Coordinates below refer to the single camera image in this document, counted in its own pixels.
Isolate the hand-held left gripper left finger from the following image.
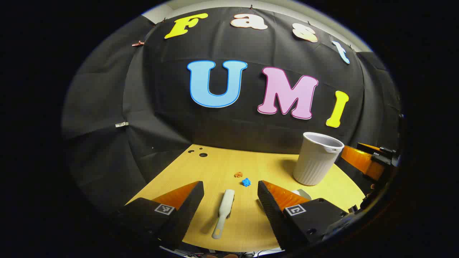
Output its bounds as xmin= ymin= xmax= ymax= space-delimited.
xmin=114 ymin=181 xmax=205 ymax=250

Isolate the wooden desktop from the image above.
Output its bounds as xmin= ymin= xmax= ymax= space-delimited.
xmin=126 ymin=144 xmax=366 ymax=252

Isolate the white ribbed garbage bin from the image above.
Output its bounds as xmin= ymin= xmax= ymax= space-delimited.
xmin=293 ymin=132 xmax=345 ymax=186

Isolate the white dustpan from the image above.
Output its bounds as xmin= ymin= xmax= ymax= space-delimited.
xmin=291 ymin=189 xmax=312 ymax=201

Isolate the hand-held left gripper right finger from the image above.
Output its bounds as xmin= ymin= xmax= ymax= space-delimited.
xmin=257 ymin=180 xmax=349 ymax=251

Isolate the black backdrop cloth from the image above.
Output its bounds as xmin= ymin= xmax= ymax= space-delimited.
xmin=61 ymin=6 xmax=402 ymax=215

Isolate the small white broom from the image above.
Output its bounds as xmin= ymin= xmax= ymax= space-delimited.
xmin=212 ymin=189 xmax=235 ymax=240

